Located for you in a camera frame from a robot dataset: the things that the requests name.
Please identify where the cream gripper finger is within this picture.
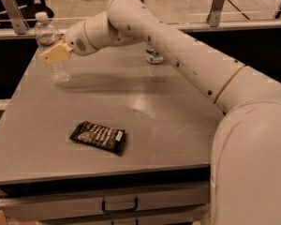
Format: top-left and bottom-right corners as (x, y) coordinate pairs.
(39, 42), (73, 64)

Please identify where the clear plastic water bottle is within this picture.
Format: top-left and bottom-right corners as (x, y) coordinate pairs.
(35, 12), (71, 84)

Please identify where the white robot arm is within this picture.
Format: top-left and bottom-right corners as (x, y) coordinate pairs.
(41, 0), (281, 225)

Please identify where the black office chair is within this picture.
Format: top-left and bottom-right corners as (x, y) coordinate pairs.
(0, 0), (55, 29)

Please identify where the white green soda can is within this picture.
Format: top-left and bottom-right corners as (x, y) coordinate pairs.
(145, 45), (164, 64)

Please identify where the black snack bar wrapper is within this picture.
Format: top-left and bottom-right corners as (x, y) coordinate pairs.
(69, 121), (126, 154)

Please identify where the grey cabinet drawer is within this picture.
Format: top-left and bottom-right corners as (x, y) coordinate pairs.
(0, 182), (210, 225)

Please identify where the left metal railing post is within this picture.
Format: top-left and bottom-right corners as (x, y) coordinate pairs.
(1, 0), (28, 35)

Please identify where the black drawer handle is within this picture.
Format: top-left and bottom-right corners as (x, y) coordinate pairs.
(101, 198), (139, 215)

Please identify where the right metal railing post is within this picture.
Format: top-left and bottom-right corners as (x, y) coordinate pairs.
(207, 0), (225, 27)

